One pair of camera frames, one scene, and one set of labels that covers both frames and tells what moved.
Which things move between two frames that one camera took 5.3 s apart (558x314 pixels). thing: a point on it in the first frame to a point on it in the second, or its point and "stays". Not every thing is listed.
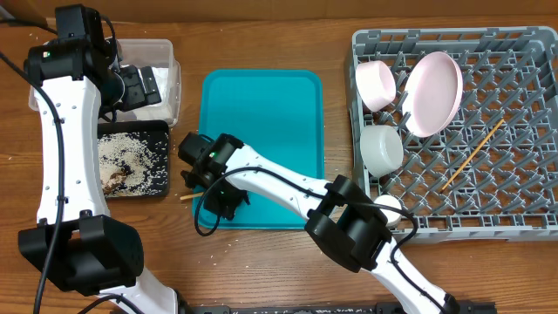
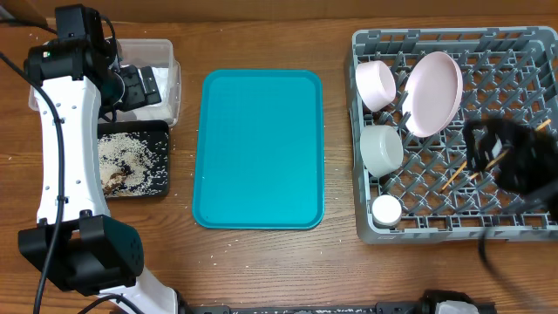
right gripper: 229,201 to 486,146
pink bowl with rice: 375,84 stays
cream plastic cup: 393,219 stays
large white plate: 432,93 stays
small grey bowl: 381,149 stays
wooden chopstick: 183,197 to 500,158
